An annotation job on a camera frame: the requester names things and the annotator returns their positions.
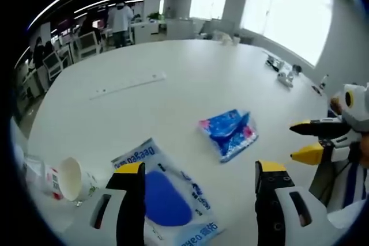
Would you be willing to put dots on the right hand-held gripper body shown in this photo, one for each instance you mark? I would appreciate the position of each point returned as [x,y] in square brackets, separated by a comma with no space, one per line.
[359,110]

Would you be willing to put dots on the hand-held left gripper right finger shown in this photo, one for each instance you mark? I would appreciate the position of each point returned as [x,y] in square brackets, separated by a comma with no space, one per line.
[268,200]

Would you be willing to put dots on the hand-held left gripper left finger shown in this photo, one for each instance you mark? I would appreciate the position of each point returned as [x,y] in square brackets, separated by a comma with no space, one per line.
[129,208]

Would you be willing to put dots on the white blue wet wipes packet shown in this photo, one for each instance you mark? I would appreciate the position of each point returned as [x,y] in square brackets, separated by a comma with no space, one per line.
[165,200]

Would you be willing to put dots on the white paper cup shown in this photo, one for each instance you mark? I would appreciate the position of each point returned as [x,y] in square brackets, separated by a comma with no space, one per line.
[72,177]

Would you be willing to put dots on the blue tissue pack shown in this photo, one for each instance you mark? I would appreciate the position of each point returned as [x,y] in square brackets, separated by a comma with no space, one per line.
[227,133]

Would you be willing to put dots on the clear water bottle red label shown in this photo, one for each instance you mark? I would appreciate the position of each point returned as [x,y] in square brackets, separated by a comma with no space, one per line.
[40,177]

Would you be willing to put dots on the white tabletop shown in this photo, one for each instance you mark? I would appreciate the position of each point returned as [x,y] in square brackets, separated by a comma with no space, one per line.
[173,84]

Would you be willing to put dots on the person's right hand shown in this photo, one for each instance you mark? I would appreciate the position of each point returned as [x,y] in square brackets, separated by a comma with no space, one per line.
[362,155]

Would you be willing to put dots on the small bottle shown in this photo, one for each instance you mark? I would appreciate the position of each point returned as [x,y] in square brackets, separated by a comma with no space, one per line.
[324,81]

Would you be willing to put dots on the small white device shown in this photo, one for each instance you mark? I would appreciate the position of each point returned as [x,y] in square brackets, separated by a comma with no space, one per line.
[285,78]

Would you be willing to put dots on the small dark round object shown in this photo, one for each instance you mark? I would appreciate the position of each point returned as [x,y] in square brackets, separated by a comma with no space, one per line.
[297,68]

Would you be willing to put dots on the person's white coat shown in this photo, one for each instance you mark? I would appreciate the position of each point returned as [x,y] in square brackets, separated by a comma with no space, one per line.
[348,214]

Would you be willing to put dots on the small black tool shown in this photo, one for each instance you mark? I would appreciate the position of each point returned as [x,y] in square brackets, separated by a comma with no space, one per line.
[272,61]

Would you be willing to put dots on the white table socket strip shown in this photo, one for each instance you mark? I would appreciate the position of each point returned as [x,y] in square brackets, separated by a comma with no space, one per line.
[129,84]

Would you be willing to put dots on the white office chair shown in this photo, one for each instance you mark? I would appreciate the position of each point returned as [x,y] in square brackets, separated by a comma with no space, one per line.
[88,44]
[53,64]

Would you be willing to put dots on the green potted plant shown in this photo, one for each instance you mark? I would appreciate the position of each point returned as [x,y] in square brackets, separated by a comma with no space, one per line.
[155,16]

